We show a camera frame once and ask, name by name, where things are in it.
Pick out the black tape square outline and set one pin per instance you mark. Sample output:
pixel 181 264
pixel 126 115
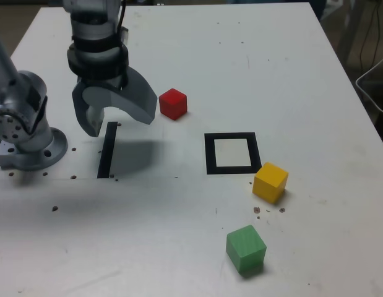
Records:
pixel 231 170

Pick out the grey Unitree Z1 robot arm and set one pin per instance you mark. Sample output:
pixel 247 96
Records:
pixel 29 145

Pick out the black tape strip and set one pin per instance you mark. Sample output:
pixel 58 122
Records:
pixel 107 151

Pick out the yellow cube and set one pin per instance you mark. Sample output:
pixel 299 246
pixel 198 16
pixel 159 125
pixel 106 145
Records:
pixel 270 182

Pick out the small gripper camera box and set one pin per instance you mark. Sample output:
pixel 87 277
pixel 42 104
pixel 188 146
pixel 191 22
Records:
pixel 124 35

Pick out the green cube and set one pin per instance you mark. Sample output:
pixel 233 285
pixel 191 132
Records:
pixel 245 249

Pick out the red cube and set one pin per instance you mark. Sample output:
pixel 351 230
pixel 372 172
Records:
pixel 172 103

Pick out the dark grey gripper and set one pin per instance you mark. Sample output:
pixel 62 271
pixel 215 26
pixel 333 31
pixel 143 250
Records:
pixel 100 81

